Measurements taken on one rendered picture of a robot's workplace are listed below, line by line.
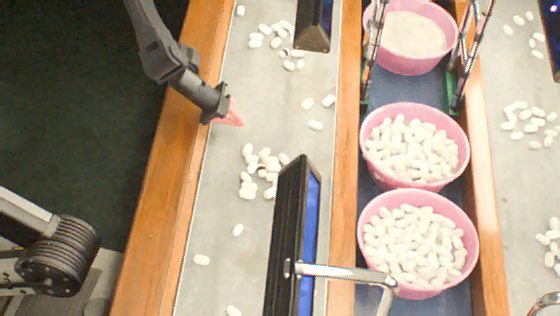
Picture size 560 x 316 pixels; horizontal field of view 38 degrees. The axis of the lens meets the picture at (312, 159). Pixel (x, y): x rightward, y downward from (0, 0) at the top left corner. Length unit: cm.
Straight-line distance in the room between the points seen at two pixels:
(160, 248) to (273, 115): 49
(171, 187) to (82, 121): 125
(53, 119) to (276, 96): 119
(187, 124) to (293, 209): 64
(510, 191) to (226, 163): 67
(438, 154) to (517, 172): 19
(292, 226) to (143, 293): 44
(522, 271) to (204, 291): 69
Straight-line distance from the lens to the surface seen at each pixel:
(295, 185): 138
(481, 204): 189
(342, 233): 176
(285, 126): 198
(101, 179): 283
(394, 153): 198
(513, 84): 225
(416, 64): 223
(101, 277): 203
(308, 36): 170
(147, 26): 183
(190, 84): 183
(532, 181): 202
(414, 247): 182
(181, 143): 189
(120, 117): 302
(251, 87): 206
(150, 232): 173
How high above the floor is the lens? 216
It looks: 48 degrees down
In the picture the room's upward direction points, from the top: 10 degrees clockwise
